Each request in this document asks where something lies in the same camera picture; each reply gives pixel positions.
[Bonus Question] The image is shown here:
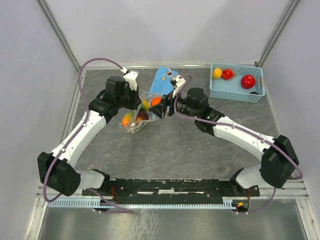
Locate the red bell pepper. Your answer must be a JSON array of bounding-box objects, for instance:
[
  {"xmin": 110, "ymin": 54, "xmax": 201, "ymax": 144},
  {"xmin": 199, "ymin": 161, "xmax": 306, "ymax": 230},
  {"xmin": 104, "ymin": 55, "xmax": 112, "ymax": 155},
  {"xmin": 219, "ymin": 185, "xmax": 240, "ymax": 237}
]
[{"xmin": 221, "ymin": 68, "xmax": 235, "ymax": 80}]

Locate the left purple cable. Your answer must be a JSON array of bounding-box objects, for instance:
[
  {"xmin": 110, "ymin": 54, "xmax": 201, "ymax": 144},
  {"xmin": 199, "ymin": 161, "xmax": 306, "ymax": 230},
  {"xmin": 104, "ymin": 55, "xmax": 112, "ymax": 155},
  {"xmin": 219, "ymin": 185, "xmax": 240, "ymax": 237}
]
[{"xmin": 42, "ymin": 57, "xmax": 126, "ymax": 203}]

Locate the green orange mango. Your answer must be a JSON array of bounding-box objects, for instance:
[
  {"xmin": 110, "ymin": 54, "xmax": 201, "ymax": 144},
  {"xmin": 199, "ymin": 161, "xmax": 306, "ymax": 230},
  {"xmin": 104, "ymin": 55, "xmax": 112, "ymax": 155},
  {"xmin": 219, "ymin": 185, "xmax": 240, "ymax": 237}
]
[{"xmin": 121, "ymin": 112, "xmax": 134, "ymax": 127}]

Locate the blue patterned cloth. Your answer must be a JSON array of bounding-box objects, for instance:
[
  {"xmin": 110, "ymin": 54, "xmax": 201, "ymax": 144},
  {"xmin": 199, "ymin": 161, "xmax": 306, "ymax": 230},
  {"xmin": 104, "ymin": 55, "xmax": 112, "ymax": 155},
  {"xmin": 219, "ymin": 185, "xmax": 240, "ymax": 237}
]
[{"xmin": 149, "ymin": 66, "xmax": 178, "ymax": 96}]

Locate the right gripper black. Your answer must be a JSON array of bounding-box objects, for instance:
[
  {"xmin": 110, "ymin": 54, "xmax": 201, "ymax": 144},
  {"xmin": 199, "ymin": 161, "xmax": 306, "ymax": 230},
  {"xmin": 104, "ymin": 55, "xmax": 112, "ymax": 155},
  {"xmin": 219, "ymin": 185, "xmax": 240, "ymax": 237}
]
[{"xmin": 148, "ymin": 87, "xmax": 198, "ymax": 120}]

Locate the yellow green round fruit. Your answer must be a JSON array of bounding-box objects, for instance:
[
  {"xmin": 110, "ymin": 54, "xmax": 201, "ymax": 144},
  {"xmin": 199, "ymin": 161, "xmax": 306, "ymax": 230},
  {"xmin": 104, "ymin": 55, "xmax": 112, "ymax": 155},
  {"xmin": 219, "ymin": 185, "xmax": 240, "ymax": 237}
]
[{"xmin": 140, "ymin": 99, "xmax": 149, "ymax": 112}]

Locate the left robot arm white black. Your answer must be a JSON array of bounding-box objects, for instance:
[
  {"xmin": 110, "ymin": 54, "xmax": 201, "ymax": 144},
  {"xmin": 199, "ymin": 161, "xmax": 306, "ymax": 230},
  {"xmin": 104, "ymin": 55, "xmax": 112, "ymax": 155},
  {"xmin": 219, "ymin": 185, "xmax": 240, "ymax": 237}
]
[{"xmin": 37, "ymin": 70, "xmax": 142, "ymax": 197}]

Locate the small yellow fruit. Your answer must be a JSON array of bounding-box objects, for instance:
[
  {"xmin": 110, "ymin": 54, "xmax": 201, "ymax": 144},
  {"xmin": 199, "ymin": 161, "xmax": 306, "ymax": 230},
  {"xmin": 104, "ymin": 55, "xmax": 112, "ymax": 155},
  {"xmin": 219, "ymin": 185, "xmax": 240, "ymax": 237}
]
[{"xmin": 212, "ymin": 67, "xmax": 223, "ymax": 80}]

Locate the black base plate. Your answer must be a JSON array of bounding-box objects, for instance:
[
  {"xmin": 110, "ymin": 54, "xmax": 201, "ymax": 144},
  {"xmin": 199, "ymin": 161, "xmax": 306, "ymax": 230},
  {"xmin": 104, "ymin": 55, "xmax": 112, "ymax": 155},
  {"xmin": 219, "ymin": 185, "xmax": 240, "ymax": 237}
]
[{"xmin": 95, "ymin": 178, "xmax": 260, "ymax": 205}]

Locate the dark red purple fruit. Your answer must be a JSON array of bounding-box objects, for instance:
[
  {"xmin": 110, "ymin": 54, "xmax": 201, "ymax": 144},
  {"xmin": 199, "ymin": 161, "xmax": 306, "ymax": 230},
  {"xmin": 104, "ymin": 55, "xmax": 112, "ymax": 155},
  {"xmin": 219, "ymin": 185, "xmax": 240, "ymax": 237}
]
[{"xmin": 135, "ymin": 111, "xmax": 149, "ymax": 122}]

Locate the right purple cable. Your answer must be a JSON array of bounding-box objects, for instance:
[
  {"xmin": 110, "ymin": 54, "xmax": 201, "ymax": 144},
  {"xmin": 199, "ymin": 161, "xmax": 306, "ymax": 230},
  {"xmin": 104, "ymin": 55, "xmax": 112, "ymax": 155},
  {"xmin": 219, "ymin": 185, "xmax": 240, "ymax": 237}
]
[{"xmin": 173, "ymin": 74, "xmax": 303, "ymax": 215}]

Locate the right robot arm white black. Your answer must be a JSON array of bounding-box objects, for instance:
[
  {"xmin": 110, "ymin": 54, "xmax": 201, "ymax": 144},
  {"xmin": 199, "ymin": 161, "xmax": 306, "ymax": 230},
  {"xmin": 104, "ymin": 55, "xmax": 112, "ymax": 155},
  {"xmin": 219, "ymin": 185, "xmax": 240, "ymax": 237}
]
[{"xmin": 149, "ymin": 87, "xmax": 299, "ymax": 196}]

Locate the purple cable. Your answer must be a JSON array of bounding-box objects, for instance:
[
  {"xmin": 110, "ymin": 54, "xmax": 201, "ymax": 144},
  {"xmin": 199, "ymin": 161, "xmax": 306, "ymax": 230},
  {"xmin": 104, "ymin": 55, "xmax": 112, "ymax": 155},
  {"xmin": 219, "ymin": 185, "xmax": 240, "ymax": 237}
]
[
  {"xmin": 173, "ymin": 74, "xmax": 303, "ymax": 215},
  {"xmin": 42, "ymin": 57, "xmax": 126, "ymax": 203}
]

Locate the orange fruit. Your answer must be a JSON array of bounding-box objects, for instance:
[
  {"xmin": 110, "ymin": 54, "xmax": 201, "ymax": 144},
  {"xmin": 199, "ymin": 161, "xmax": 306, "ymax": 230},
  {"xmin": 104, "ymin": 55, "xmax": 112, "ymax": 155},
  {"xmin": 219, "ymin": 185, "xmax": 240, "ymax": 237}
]
[{"xmin": 150, "ymin": 97, "xmax": 162, "ymax": 107}]

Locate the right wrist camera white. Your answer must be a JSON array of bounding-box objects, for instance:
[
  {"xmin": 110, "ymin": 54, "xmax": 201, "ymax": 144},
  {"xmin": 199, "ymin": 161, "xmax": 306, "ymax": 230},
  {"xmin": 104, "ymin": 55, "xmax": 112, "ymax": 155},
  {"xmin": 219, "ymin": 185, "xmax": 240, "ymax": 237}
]
[{"xmin": 170, "ymin": 75, "xmax": 186, "ymax": 98}]

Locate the clear zip top bag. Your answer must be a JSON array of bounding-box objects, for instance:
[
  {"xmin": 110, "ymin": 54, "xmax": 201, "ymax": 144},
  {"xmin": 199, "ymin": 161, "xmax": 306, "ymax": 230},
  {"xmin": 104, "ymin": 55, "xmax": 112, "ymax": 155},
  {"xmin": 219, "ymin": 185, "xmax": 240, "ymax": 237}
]
[{"xmin": 120, "ymin": 92, "xmax": 161, "ymax": 134}]

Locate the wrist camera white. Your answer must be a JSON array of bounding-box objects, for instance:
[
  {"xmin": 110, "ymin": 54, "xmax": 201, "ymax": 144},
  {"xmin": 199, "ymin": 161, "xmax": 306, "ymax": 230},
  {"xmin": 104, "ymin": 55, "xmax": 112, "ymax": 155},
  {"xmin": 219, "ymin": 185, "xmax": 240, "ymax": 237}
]
[
  {"xmin": 120, "ymin": 67, "xmax": 139, "ymax": 91},
  {"xmin": 170, "ymin": 75, "xmax": 186, "ymax": 98}
]

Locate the light blue cable duct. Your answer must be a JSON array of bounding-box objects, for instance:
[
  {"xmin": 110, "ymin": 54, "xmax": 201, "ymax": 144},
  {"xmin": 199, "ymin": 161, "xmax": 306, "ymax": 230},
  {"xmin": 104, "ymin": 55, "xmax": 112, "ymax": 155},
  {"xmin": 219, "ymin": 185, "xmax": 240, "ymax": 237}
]
[{"xmin": 47, "ymin": 196, "xmax": 247, "ymax": 209}]

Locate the red apple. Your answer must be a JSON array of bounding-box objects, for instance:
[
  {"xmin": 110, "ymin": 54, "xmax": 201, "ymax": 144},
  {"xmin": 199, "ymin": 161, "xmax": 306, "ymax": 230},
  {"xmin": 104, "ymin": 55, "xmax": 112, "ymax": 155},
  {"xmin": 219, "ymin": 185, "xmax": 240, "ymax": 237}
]
[{"xmin": 240, "ymin": 74, "xmax": 256, "ymax": 89}]

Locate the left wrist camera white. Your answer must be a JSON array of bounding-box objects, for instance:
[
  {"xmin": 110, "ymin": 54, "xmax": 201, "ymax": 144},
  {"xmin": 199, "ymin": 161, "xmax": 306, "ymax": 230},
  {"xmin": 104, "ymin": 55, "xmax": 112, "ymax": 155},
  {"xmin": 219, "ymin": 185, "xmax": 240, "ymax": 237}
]
[{"xmin": 120, "ymin": 67, "xmax": 139, "ymax": 91}]

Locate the light blue plastic basket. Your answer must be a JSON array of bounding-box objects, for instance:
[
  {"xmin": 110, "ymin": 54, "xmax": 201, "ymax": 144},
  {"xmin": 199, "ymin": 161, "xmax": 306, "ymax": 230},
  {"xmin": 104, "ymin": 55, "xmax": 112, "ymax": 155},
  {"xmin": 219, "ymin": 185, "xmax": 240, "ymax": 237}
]
[{"xmin": 209, "ymin": 62, "xmax": 266, "ymax": 103}]

